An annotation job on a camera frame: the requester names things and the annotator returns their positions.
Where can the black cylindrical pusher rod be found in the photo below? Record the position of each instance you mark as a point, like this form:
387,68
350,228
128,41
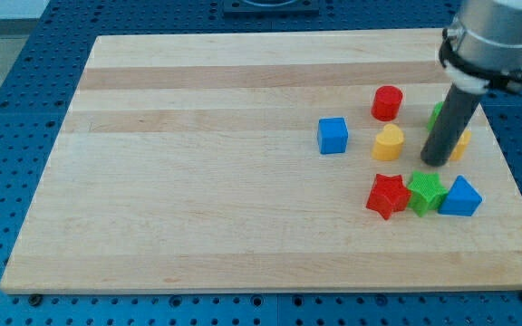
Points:
456,112

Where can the red star block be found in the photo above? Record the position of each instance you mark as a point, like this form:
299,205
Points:
388,195

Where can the yellow heart block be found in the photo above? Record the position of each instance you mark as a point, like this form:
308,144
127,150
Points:
388,143

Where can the blue cube block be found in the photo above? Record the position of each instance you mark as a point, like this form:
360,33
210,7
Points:
332,135

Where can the green star block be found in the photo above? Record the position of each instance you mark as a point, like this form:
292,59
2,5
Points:
427,192

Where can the green block behind rod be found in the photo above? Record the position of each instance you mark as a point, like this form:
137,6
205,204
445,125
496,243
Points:
434,115

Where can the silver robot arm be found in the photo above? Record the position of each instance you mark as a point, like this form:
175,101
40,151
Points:
482,47

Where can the yellow block behind rod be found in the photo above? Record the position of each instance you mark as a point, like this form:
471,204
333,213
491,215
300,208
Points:
462,144

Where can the red cylinder block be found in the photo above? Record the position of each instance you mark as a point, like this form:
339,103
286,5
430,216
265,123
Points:
386,103

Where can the blue triangle block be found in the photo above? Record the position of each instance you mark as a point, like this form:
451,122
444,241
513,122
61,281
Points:
462,200

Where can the wooden board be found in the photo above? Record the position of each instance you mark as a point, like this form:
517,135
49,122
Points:
189,163

